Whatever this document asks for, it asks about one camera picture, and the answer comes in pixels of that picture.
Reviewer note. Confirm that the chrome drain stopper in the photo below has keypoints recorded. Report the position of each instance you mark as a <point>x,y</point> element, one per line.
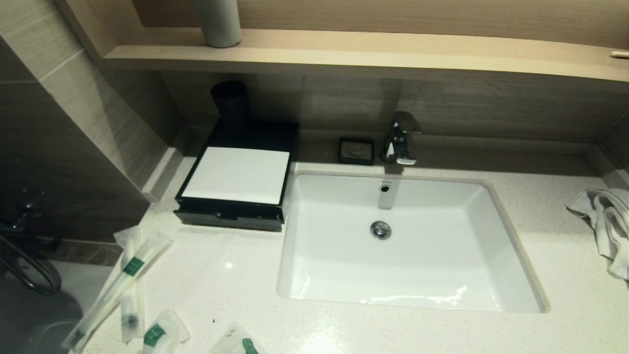
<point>381,230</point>

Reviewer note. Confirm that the grey cylindrical cup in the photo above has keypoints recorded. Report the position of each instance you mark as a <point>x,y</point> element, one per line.
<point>218,24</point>

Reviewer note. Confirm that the black amenity box housing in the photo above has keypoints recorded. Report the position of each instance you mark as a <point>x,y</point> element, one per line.
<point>260,135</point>

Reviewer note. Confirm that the white ceramic sink basin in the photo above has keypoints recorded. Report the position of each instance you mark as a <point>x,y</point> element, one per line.
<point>442,255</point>

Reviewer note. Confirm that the black square soap dish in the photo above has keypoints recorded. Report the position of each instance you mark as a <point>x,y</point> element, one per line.
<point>356,150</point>

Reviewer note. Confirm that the clear packet with black comb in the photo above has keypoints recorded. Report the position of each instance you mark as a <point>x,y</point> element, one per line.
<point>130,314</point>

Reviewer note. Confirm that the small clear green-label packet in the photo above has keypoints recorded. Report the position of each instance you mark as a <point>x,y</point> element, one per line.
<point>155,334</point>

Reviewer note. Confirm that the small pale stick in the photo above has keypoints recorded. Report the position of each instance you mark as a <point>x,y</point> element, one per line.
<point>620,54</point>

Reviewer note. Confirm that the black cup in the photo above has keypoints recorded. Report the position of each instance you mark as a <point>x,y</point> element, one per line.
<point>229,105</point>

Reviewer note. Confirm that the light wooden wall shelf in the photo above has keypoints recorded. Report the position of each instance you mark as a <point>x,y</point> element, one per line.
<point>393,54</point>

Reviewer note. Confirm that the white crumpled towel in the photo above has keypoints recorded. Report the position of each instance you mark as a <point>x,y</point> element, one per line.
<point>609,216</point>

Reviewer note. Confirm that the dark metal valve fixture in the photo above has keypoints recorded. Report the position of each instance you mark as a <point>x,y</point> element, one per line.
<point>22,214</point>

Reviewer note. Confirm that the long clear toothbrush packet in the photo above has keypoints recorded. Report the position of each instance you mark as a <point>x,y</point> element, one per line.
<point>133,266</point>

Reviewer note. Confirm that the black tray with white liner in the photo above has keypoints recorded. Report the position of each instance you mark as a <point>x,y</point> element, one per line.
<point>245,222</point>

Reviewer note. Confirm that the chrome faucet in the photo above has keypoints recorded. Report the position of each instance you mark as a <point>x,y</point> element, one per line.
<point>400,142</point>

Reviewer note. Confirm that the clear green-print packet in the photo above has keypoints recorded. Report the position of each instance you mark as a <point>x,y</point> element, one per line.
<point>236,341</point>

